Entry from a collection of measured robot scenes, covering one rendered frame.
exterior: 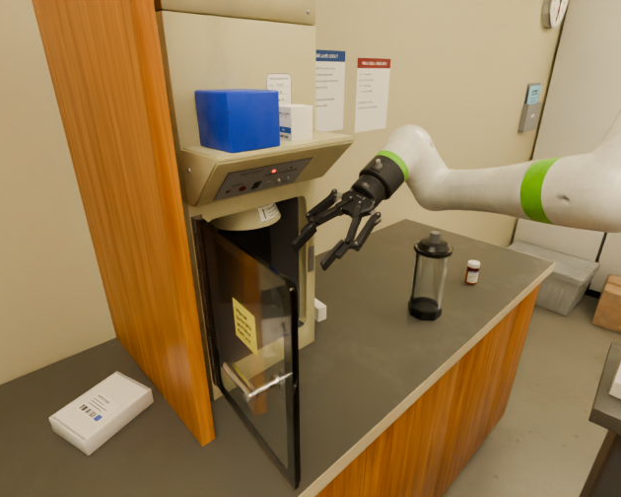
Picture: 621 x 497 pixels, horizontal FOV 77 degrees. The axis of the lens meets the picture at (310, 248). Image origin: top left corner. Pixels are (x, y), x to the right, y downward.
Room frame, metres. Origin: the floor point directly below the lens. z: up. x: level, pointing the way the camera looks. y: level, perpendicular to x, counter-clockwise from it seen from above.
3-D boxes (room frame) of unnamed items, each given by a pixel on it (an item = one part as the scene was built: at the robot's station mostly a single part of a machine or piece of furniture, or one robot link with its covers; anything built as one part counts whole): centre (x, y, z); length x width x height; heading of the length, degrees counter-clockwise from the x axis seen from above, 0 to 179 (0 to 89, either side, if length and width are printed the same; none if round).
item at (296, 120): (0.77, 0.03, 1.54); 0.05 x 0.05 x 0.06; 40
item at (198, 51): (0.87, 0.19, 1.33); 0.32 x 0.25 x 0.77; 133
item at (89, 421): (0.63, 0.45, 0.96); 0.16 x 0.12 x 0.04; 151
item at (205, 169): (0.74, 0.07, 1.46); 0.32 x 0.12 x 0.10; 133
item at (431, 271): (1.03, -0.36, 1.06); 0.11 x 0.11 x 0.21
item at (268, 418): (0.54, 0.11, 1.19); 0.30 x 0.01 x 0.40; 37
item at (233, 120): (0.68, 0.12, 1.56); 0.10 x 0.10 x 0.09; 43
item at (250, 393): (0.46, 0.09, 1.20); 0.10 x 0.05 x 0.03; 37
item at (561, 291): (2.69, -1.82, 0.17); 0.60 x 0.42 x 0.33; 41
